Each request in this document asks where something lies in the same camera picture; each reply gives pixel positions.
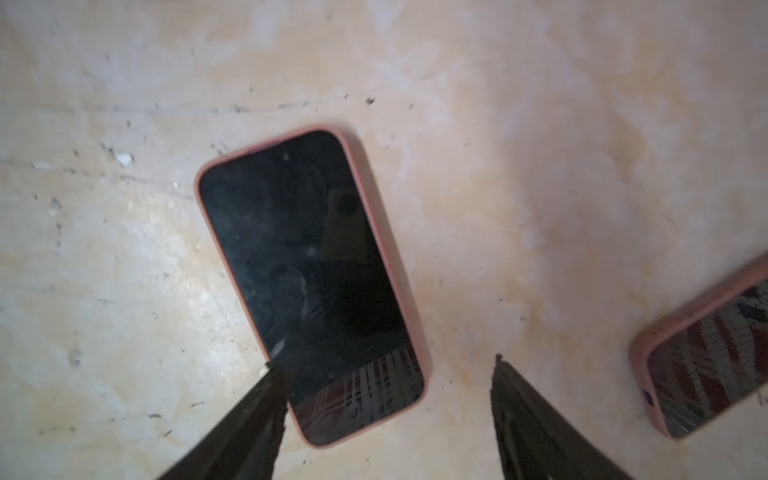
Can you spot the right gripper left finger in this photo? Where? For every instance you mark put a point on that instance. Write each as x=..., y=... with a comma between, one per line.
x=246, y=442

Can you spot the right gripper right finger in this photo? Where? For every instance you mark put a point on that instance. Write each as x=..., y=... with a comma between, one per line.
x=534, y=440

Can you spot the black phone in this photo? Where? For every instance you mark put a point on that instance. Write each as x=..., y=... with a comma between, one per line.
x=708, y=366
x=312, y=282

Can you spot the pink case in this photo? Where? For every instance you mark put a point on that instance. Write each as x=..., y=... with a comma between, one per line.
x=750, y=274
x=384, y=240

